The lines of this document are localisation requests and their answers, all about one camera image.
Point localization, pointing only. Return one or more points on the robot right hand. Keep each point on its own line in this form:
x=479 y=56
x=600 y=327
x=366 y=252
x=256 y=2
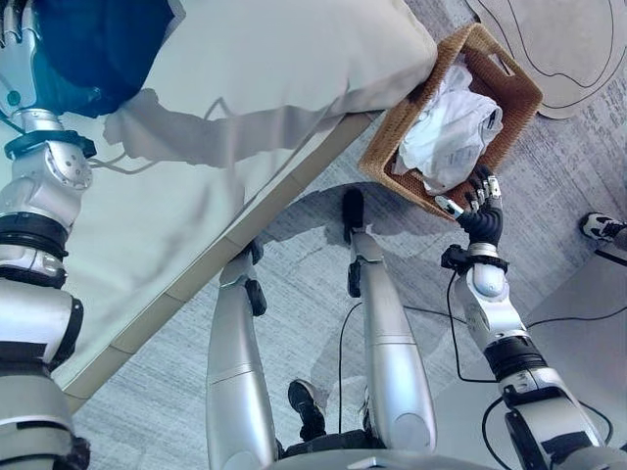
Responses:
x=485 y=220

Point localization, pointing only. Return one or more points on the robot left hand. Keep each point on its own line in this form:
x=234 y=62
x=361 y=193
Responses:
x=19 y=63

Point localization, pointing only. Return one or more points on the dark blue garment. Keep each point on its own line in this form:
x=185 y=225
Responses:
x=98 y=49

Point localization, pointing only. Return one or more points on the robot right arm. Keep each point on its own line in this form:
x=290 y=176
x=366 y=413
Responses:
x=519 y=352

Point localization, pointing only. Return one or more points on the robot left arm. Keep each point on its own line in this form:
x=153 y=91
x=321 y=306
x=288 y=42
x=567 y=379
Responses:
x=34 y=196

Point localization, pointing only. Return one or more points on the white garment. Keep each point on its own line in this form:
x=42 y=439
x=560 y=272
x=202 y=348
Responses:
x=450 y=132

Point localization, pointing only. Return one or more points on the person's white and black shoe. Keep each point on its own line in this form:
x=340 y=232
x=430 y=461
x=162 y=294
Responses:
x=602 y=226

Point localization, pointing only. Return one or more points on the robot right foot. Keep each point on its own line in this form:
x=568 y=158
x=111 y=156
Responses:
x=352 y=208

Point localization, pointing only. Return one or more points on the brown wicker basket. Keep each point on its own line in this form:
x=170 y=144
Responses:
x=509 y=83

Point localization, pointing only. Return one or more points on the robot right leg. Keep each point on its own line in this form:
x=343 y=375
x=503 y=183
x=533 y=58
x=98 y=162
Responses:
x=392 y=352

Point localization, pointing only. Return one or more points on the beige rug with black lines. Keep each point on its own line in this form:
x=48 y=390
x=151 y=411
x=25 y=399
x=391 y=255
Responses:
x=553 y=44

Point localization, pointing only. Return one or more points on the bed with white sheet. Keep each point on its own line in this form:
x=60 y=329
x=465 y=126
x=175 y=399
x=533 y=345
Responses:
x=147 y=235

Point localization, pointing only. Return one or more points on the white duvet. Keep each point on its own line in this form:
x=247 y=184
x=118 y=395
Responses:
x=274 y=54

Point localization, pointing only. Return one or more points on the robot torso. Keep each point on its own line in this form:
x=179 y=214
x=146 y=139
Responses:
x=372 y=462

